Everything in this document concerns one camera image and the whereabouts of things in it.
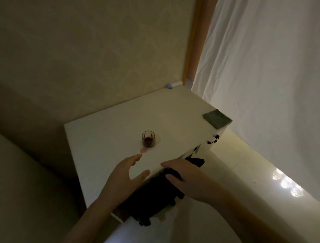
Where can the black cabinet key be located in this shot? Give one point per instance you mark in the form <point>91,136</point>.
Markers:
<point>214,140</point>

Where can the wooden door frame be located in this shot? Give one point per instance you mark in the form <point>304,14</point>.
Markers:
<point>193,42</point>

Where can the white cabinet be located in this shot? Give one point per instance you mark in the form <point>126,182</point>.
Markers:
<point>112,130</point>

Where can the small white and blue tube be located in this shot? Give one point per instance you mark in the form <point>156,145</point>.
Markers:
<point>173,84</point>

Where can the person's right forearm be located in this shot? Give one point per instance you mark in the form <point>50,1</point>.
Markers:
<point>250,220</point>

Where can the person's right hand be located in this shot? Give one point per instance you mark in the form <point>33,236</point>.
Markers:
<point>197,182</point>

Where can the person's right thumb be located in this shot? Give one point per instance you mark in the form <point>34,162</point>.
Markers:
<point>174,178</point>

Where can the person's left forearm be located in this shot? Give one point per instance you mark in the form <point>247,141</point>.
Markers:
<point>87,222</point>

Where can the glass with red drink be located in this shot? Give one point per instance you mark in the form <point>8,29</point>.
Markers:
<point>148,139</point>

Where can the grey folded cloth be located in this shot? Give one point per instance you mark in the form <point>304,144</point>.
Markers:
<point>217,118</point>

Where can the person's left thumb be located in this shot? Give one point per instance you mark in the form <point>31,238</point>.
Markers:
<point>140,175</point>

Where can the person's left hand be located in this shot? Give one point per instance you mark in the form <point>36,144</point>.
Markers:
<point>117,182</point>

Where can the white curtain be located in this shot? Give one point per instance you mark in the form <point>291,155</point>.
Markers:
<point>262,75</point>

